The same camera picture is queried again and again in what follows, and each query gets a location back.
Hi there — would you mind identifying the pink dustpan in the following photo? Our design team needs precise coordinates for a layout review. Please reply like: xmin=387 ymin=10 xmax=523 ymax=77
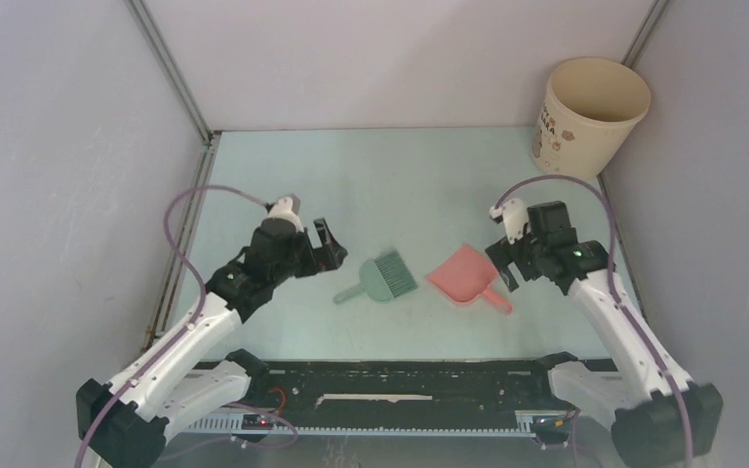
xmin=425 ymin=244 xmax=513 ymax=315

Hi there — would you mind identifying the green hand brush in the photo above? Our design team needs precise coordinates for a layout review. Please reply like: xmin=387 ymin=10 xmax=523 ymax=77
xmin=333 ymin=250 xmax=418 ymax=305

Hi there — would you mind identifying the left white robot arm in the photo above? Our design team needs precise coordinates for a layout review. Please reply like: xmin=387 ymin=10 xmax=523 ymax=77
xmin=76 ymin=217 xmax=348 ymax=467

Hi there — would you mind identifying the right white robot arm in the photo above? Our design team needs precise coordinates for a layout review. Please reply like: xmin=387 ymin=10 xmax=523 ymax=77
xmin=486 ymin=198 xmax=724 ymax=467

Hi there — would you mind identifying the beige plastic bucket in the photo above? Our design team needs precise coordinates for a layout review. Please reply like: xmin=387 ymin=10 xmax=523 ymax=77
xmin=532 ymin=58 xmax=651 ymax=180

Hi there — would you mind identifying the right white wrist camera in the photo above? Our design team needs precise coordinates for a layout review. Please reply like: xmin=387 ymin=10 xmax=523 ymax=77
xmin=490 ymin=198 xmax=529 ymax=245

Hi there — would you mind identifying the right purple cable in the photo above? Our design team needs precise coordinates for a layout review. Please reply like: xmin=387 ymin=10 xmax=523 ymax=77
xmin=491 ymin=174 xmax=695 ymax=468

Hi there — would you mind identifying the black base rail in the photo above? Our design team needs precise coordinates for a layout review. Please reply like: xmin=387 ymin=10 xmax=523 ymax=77
xmin=241 ymin=355 xmax=571 ymax=428

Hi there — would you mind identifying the white cable duct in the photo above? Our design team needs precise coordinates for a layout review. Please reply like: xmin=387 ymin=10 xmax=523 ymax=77
xmin=180 ymin=411 xmax=563 ymax=438

